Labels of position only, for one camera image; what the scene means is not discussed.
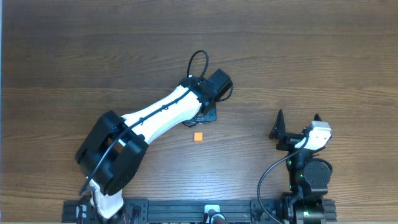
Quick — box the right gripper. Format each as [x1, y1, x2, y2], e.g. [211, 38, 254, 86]
[269, 108, 323, 152]

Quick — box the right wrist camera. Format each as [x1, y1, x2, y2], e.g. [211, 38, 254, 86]
[294, 120, 333, 151]

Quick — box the mounting rail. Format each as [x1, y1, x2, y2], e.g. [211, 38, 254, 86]
[61, 198, 338, 224]

